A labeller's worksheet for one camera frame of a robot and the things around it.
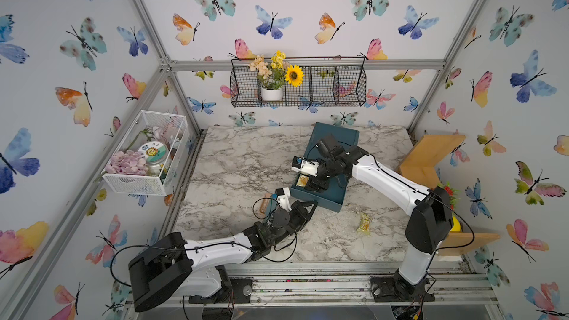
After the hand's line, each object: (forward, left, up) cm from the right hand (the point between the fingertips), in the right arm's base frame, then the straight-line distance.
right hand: (311, 175), depth 84 cm
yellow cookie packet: (-3, +3, +1) cm, 5 cm away
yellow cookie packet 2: (-12, -22, -15) cm, 29 cm away
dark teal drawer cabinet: (+16, -14, +4) cm, 22 cm away
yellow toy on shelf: (-18, -46, +1) cm, 49 cm away
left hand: (-13, -3, +3) cm, 13 cm away
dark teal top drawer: (-10, -8, +2) cm, 13 cm away
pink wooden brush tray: (-13, +15, +5) cm, 20 cm away
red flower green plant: (-9, -44, +6) cm, 46 cm away
